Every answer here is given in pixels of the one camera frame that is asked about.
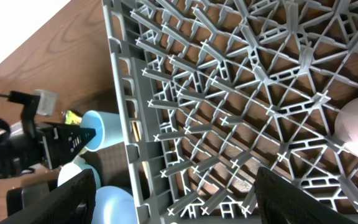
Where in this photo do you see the yellow snack wrapper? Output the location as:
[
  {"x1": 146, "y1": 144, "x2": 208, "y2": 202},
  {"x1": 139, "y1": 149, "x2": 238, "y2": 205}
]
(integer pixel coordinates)
[{"x1": 62, "y1": 110, "x2": 83, "y2": 125}]

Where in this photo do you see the black tray bin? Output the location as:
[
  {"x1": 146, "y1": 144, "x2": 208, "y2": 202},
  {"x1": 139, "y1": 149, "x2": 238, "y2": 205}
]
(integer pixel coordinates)
[{"x1": 6, "y1": 180, "x2": 57, "y2": 216}]

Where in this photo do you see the light blue cup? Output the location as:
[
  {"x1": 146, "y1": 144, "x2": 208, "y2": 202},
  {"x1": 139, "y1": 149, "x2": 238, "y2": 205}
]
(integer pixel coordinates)
[{"x1": 80, "y1": 110, "x2": 124, "y2": 152}]

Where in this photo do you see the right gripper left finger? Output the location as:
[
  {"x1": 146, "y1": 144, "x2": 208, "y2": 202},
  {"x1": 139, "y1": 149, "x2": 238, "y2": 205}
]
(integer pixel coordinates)
[{"x1": 1, "y1": 169, "x2": 96, "y2": 224}]

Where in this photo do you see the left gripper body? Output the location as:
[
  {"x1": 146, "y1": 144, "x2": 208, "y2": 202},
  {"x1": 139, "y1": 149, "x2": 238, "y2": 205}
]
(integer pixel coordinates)
[{"x1": 0, "y1": 90, "x2": 61, "y2": 174}]

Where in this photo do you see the wooden chopstick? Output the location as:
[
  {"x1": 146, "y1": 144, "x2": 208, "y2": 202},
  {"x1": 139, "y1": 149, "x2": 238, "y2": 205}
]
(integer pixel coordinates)
[
  {"x1": 132, "y1": 121, "x2": 140, "y2": 142},
  {"x1": 136, "y1": 121, "x2": 141, "y2": 141}
]

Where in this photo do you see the grey dishwasher rack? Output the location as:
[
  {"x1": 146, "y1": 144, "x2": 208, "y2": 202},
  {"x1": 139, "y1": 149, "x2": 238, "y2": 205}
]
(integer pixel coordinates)
[{"x1": 103, "y1": 0, "x2": 358, "y2": 223}]

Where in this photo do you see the blue plate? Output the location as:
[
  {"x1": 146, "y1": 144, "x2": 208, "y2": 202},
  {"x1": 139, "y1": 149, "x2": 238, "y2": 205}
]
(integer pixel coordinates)
[{"x1": 91, "y1": 186, "x2": 137, "y2": 224}]

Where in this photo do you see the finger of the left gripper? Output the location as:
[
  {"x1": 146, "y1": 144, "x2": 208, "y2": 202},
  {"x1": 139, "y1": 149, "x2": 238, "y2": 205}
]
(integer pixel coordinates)
[{"x1": 44, "y1": 123, "x2": 96, "y2": 170}]

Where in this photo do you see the light blue rice bowl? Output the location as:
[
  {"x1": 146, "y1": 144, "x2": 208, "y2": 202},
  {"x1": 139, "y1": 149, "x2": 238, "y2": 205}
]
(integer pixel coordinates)
[{"x1": 57, "y1": 156, "x2": 101, "y2": 189}]

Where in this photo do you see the wooden chopstick left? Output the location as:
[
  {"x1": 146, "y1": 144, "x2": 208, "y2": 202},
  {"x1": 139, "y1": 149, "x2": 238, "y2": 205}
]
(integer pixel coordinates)
[{"x1": 132, "y1": 121, "x2": 140, "y2": 142}]

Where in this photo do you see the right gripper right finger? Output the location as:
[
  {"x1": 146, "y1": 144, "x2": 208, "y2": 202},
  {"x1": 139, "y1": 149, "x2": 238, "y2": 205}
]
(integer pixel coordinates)
[{"x1": 254, "y1": 167, "x2": 355, "y2": 224}]

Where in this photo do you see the wooden chopstick right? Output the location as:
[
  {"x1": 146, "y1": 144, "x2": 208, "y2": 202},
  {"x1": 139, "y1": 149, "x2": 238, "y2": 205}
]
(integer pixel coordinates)
[{"x1": 136, "y1": 121, "x2": 141, "y2": 141}]

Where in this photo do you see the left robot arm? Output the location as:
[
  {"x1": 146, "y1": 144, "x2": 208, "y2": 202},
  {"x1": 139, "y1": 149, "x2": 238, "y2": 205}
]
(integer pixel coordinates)
[{"x1": 0, "y1": 91, "x2": 96, "y2": 179}]

